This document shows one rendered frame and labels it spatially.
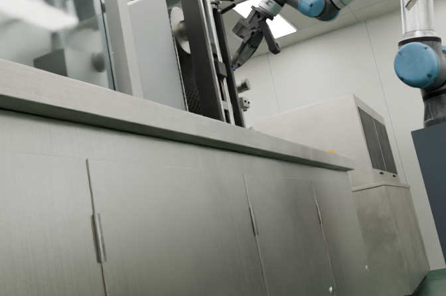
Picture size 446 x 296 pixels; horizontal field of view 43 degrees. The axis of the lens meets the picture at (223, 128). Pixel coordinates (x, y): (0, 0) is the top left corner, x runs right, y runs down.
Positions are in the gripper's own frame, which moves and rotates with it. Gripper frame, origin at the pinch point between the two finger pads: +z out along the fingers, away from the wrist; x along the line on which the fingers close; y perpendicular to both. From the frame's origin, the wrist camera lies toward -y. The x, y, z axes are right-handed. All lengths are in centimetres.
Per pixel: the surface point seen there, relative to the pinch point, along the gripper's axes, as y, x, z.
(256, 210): -55, 67, 17
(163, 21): 9.4, 36.4, 0.0
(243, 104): -13.4, 7.1, 8.4
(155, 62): 4.1, 36.4, 10.8
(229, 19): 190, -319, -13
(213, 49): -8.9, 36.0, -1.9
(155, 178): -50, 104, 14
